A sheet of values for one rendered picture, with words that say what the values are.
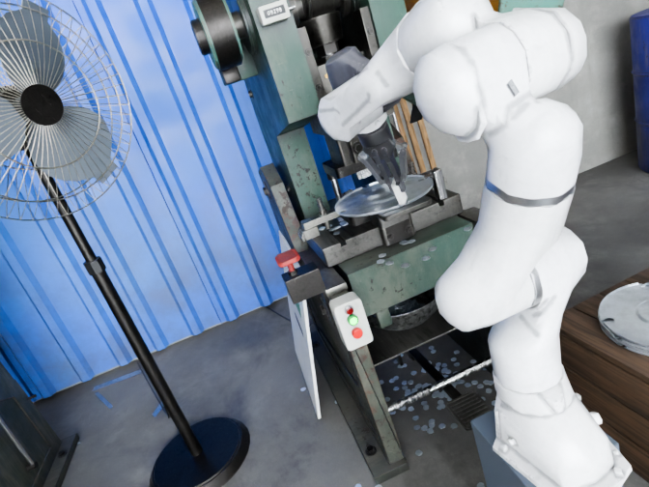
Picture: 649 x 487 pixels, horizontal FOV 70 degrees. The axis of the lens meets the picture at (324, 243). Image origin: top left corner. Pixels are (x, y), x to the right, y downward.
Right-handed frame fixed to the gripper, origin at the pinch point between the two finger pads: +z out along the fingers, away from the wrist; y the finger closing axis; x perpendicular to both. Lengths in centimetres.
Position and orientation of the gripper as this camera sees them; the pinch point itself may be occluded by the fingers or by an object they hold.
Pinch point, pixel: (399, 191)
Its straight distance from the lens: 121.3
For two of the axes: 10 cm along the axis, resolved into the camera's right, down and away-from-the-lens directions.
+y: 8.5, -0.8, -5.2
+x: 3.1, -7.2, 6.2
